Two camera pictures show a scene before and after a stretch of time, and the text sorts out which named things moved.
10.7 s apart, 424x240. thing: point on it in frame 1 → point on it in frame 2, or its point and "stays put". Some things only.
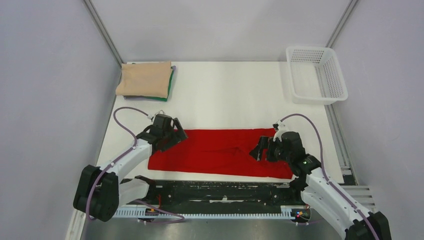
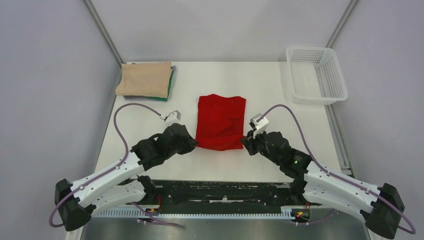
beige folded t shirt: (146, 79) stays put
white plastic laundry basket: (316, 75) stays put
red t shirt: (222, 151) → (220, 122)
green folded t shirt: (164, 99) stays put
